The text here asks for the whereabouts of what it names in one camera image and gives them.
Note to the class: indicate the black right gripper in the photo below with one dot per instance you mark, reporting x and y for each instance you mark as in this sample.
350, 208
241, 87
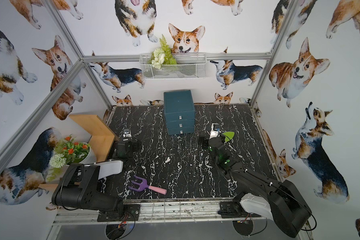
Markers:
210, 140

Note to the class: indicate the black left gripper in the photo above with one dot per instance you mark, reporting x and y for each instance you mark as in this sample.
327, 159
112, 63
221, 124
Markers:
125, 141

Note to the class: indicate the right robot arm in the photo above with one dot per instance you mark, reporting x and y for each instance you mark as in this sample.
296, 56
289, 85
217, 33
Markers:
278, 201

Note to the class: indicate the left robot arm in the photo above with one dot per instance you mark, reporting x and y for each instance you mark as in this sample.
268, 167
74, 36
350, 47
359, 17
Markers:
78, 188

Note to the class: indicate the teal drawer cabinet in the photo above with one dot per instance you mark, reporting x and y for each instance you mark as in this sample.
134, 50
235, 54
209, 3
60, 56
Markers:
179, 110

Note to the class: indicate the green toy trowel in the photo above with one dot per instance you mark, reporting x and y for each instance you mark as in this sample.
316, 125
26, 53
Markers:
228, 136

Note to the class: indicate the wooden corner shelf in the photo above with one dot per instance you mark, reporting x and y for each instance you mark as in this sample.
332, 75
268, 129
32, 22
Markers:
101, 140

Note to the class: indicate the purple pink toy rake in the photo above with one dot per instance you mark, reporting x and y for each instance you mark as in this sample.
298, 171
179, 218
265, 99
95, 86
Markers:
143, 184

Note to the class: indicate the potted red flower plant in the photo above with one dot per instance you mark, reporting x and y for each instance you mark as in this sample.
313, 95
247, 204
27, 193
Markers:
68, 151

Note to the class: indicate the green fern white flowers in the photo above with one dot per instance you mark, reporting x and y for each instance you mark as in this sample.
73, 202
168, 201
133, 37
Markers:
162, 56

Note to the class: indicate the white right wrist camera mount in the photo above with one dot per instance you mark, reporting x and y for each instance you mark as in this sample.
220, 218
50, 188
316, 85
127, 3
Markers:
215, 130

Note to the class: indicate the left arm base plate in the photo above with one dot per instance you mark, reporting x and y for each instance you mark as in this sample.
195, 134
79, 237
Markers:
129, 212

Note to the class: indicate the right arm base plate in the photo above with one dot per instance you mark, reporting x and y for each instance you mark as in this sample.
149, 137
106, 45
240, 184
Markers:
233, 210

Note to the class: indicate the white wire wall basket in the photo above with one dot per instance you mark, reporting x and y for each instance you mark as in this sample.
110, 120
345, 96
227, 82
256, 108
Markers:
189, 66

